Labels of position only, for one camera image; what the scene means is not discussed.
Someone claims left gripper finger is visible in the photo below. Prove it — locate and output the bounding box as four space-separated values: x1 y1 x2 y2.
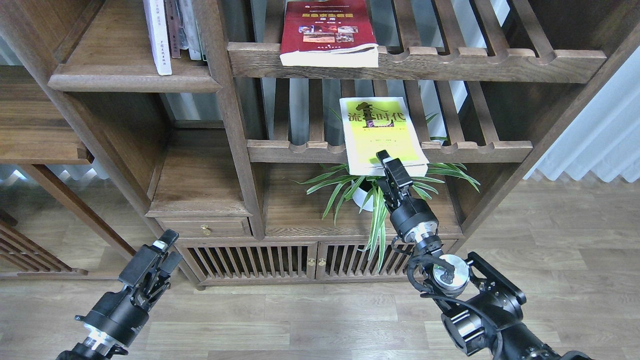
152 228 179 252
161 251 183 276

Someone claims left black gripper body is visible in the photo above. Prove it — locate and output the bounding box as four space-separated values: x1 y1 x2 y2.
75 244 171 348

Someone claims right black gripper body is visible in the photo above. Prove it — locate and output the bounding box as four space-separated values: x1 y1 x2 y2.
377 158 441 243

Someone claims yellow green book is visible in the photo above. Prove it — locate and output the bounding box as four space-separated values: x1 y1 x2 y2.
339 96 429 177

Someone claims white lavender book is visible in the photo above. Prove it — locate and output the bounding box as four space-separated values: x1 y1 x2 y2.
142 0 172 76

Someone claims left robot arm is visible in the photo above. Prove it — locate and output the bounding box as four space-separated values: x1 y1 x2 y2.
57 229 183 360

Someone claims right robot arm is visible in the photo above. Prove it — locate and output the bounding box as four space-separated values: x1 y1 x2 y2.
377 150 588 360

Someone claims green spider plant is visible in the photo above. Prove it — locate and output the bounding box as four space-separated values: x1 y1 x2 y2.
305 162 480 271

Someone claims dark wooden bookshelf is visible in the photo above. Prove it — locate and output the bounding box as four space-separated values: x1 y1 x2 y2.
1 0 639 287

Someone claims red cover book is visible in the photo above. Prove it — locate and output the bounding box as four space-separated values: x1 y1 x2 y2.
279 0 378 68

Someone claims plastic wrapped book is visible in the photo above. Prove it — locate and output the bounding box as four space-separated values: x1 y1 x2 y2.
175 0 193 50

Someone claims white curtain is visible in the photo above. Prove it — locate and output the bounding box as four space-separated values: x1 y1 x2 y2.
525 49 640 183

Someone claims white upright book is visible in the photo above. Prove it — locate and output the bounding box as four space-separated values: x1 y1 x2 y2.
183 0 207 62

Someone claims brown upright book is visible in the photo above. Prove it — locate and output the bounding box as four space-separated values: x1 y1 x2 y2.
164 0 181 59

